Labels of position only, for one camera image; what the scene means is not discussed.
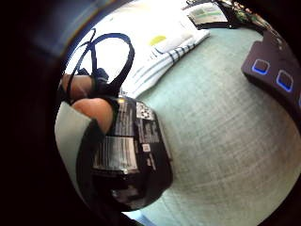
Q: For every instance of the black snack packet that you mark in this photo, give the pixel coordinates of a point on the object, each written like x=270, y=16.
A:
x=138, y=147

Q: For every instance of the white blue-striped cloth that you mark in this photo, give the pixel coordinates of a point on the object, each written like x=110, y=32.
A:
x=169, y=56

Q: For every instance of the dark patterned object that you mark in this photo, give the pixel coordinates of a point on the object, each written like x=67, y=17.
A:
x=244, y=14

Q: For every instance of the pale green woven table mat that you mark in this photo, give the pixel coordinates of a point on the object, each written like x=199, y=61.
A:
x=225, y=132

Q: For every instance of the black device with blue-lit buttons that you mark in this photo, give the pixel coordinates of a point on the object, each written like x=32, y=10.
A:
x=276, y=72

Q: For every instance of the small yellow object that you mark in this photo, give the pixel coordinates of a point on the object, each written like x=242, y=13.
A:
x=157, y=40

